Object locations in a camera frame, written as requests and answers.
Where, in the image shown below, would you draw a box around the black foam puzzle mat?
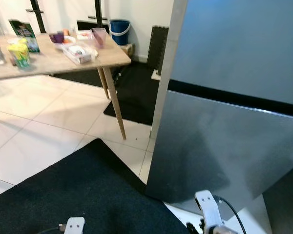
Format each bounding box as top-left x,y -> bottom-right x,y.
146,25 -> 169,75

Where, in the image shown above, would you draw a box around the black foam floor mat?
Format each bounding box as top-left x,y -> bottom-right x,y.
51,61 -> 161,126

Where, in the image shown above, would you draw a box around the light wood boards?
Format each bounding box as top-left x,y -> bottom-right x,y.
119,43 -> 135,59

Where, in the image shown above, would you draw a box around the blue bucket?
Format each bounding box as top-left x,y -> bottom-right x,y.
109,19 -> 131,46

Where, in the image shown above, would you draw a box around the pink translucent cup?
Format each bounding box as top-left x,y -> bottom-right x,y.
91,27 -> 108,49

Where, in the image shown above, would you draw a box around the black stand pole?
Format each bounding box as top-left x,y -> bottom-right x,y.
88,0 -> 108,30
25,0 -> 46,34

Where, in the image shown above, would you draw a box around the clear plastic food tray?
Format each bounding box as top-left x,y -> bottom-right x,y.
63,43 -> 98,65

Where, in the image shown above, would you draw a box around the white food packet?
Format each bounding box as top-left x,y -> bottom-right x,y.
76,30 -> 93,41

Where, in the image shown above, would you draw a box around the black carpet floor mat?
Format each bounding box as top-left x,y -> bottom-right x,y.
0,139 -> 191,234

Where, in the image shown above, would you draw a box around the white bowl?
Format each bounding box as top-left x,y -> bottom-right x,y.
50,34 -> 77,50

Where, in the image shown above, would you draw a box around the purple cup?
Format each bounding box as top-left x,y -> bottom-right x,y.
49,31 -> 65,44

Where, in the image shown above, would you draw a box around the light wooden table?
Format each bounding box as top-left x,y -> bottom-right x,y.
0,30 -> 132,141

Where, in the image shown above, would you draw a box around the yellow hot cup noodles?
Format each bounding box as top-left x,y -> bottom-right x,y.
9,45 -> 31,68

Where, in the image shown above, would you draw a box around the green snack bag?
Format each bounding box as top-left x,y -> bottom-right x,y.
9,19 -> 41,53

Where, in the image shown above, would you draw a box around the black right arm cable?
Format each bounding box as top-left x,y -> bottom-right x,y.
214,195 -> 247,234

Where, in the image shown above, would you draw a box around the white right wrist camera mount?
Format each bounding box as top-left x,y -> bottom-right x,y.
194,190 -> 225,231

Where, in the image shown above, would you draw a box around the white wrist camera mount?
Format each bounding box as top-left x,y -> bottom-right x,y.
194,190 -> 225,231
63,217 -> 86,234

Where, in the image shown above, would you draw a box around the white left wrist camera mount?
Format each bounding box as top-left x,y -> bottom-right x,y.
63,217 -> 86,234

